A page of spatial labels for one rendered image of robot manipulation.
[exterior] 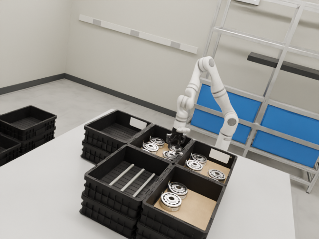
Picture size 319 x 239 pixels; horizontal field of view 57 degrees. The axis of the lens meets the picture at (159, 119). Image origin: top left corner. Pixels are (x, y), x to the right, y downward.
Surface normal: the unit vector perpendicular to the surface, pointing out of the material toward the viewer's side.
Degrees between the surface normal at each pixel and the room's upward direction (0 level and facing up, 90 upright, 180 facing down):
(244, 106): 90
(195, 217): 0
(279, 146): 90
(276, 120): 90
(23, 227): 0
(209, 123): 90
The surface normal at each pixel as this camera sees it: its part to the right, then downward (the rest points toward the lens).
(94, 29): -0.35, 0.29
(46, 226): 0.22, -0.90
